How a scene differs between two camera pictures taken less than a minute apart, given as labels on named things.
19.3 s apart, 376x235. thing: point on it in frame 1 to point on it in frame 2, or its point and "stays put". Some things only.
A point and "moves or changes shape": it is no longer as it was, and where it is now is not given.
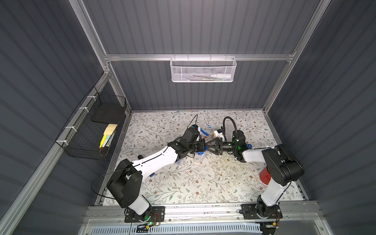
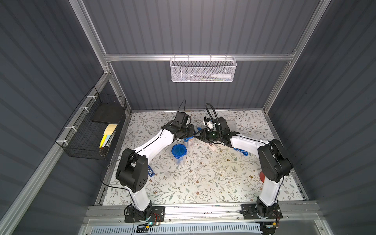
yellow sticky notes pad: [109, 129] stays put
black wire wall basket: [91, 132] stays put
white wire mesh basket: [203, 69] stays put
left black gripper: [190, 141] to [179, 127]
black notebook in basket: [110, 113] stays put
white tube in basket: [222, 76] stays put
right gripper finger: [216, 151] to [202, 137]
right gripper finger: [217, 141] to [202, 132]
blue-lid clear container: [199, 156] moves or changes shape
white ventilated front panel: [246, 229] stays put
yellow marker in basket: [103, 140] stays put
